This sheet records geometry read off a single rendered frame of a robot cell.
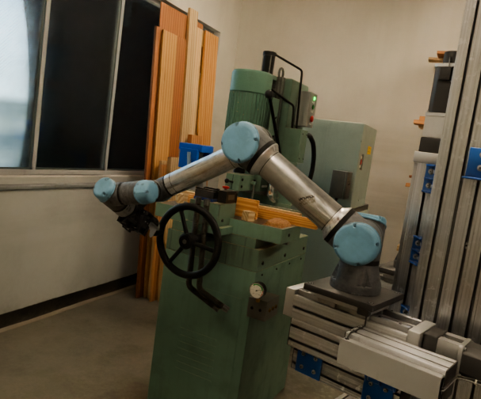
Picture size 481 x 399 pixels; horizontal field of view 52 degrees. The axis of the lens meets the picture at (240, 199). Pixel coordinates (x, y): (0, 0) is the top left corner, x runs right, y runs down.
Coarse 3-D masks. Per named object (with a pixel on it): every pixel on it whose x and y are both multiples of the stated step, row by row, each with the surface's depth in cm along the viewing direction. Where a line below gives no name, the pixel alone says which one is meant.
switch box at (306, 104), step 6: (300, 96) 226; (306, 96) 225; (312, 96) 226; (300, 102) 226; (306, 102) 225; (300, 108) 226; (306, 108) 225; (300, 114) 226; (306, 114) 225; (312, 114) 230; (300, 120) 226; (306, 120) 225; (300, 126) 230; (306, 126) 226; (312, 126) 233
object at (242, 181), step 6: (228, 174) 209; (234, 174) 207; (240, 174) 209; (246, 174) 215; (234, 180) 207; (240, 180) 207; (246, 180) 212; (234, 186) 208; (240, 186) 208; (246, 186) 213; (252, 186) 218
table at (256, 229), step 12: (156, 204) 212; (168, 204) 210; (180, 216) 207; (228, 228) 192; (240, 228) 194; (252, 228) 191; (264, 228) 189; (276, 228) 187; (288, 228) 192; (300, 228) 204; (264, 240) 189; (276, 240) 187; (288, 240) 194
